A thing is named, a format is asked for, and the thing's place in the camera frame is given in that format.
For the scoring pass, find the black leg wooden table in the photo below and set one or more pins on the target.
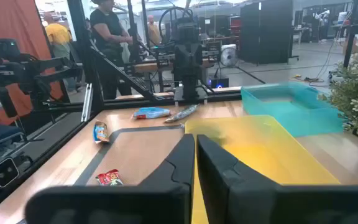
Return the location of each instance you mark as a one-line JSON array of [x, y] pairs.
[[348, 46]]

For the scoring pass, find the person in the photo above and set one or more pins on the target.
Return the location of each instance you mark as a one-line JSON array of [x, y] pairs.
[[57, 34], [107, 25], [154, 31]]

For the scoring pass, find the black computer tower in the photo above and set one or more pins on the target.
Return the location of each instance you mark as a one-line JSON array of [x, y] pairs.
[[217, 81]]

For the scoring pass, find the blue orange granola bar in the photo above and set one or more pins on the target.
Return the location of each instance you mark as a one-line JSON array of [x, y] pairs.
[[100, 132]]

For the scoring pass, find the white floor fan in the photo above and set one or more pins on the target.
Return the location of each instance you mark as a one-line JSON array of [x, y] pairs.
[[228, 56]]

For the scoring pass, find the red green granola bar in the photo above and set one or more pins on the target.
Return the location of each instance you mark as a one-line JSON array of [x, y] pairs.
[[108, 178]]

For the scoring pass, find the wooden workbench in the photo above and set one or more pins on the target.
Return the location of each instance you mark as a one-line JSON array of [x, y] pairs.
[[148, 66]]

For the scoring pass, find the green orange granola bar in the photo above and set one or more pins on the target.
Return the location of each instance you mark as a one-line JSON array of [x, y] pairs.
[[182, 113]]

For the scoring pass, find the yellow plastic tray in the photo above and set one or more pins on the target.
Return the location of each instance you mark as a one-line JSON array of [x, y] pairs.
[[259, 149]]

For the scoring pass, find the black depth camera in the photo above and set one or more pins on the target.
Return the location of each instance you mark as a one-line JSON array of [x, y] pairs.
[[5, 172]]

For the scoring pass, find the tall black cabinet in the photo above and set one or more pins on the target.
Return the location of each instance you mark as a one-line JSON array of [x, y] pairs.
[[266, 31]]

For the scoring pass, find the orange curtain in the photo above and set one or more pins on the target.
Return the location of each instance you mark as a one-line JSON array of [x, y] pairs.
[[11, 18]]

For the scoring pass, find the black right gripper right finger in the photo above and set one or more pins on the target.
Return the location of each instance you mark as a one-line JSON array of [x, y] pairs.
[[216, 168]]

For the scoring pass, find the teal plastic tray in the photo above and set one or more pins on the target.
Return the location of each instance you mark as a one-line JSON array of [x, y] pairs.
[[291, 118]]

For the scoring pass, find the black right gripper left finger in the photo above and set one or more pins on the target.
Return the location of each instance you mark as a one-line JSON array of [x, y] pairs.
[[179, 168]]

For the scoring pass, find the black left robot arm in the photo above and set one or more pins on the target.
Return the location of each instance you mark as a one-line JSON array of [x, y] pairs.
[[186, 62]]

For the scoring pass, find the red tool cabinet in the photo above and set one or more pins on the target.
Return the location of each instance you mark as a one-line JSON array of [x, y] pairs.
[[235, 25]]

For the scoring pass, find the silver aluminium profile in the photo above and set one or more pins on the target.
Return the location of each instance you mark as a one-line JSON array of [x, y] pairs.
[[87, 102]]

